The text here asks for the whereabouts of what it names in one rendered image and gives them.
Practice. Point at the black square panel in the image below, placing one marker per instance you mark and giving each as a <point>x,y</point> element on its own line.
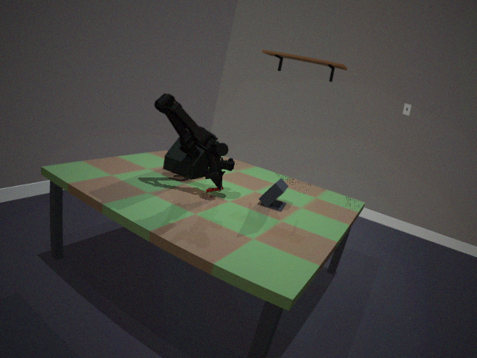
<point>269,198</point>

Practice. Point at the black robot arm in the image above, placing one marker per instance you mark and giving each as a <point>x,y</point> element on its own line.
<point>198,136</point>

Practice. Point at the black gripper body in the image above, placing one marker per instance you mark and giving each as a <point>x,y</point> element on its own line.
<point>213,167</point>

